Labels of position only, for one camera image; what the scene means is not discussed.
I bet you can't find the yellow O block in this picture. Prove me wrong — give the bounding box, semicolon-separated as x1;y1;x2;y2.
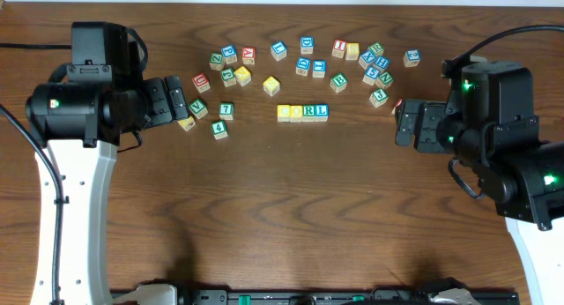
289;105;303;123

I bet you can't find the green r block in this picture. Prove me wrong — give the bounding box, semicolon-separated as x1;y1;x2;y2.
302;105;315;122
367;42;384;56

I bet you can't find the red M block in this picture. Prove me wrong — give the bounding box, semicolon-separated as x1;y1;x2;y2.
391;99;403;115

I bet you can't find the red I block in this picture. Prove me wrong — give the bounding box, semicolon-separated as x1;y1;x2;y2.
331;39;347;58

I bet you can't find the green j block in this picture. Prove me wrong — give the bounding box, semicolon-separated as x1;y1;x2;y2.
369;88;389;108
220;68;237;87

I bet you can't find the green V block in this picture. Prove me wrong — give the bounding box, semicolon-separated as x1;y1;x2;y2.
189;99;208;119

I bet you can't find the green Z block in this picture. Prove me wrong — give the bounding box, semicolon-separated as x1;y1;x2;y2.
209;53;225;71

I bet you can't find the yellow block top right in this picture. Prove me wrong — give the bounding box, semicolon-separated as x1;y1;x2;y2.
345;42;360;61

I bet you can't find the blue d block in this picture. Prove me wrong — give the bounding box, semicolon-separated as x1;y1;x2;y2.
300;36;315;55
296;57;311;77

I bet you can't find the red U block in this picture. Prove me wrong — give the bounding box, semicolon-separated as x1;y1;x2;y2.
191;72;211;93

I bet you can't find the green 7 block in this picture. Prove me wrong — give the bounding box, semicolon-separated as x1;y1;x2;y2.
219;102;234;121

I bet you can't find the green 4 block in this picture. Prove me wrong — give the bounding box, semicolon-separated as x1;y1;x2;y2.
211;120;228;140

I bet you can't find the blue P block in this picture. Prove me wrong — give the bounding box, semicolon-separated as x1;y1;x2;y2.
221;45;238;64

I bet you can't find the green B block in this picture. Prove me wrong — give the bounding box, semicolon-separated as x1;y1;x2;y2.
330;72;348;93

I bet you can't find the blue H block left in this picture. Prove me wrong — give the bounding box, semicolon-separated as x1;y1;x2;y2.
312;60;327;78

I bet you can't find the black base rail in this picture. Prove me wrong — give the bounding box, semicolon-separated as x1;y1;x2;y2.
112;288;521;305

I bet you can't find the blue X block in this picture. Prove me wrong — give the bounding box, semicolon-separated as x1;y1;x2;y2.
359;50;376;70

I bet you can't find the yellow C block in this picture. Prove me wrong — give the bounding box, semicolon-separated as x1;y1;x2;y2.
277;104;290;123

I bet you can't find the yellow K block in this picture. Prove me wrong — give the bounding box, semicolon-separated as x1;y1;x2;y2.
234;66;252;86

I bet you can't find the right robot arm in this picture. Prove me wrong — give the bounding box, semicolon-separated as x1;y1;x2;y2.
395;98;563;304

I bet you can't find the blue D block lower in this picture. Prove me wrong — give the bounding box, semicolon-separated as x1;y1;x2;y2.
296;57;311;77

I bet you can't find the blue D block upper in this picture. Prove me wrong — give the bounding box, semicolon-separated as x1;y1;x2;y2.
300;36;315;55

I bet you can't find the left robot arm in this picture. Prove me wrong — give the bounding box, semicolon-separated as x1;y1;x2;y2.
26;75;189;304

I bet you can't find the green J block right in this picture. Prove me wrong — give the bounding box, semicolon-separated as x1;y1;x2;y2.
369;88;389;108

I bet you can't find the blue 5 block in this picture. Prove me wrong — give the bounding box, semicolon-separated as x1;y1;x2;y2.
362;66;381;86

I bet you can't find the red A block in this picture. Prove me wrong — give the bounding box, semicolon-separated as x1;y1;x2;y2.
241;47;256;65

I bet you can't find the green J block left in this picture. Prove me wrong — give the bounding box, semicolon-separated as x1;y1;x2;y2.
220;68;237;87

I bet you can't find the blue 2 block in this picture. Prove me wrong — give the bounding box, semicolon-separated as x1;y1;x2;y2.
403;49;421;68

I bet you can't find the yellow G block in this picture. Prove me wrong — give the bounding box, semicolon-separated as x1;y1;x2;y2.
178;116;196;131

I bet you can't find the yellow S block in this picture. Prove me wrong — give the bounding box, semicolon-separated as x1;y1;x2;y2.
263;76;280;97

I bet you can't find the blue h block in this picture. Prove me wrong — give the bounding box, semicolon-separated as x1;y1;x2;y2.
374;56;390;71
312;60;327;78

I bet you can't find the blue H block right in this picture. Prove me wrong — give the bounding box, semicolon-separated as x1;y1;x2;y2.
374;56;390;71

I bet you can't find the blue l block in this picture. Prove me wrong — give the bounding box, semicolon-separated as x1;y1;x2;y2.
315;104;330;122
271;41;287;61

